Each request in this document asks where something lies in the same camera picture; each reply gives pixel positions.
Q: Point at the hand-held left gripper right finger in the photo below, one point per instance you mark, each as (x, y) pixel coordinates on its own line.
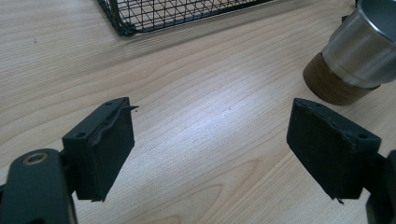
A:
(330, 149)

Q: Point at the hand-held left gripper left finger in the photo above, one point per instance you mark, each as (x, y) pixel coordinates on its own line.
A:
(102, 155)

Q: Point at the steel cup with wooden base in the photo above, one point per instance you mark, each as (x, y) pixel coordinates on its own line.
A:
(355, 59)

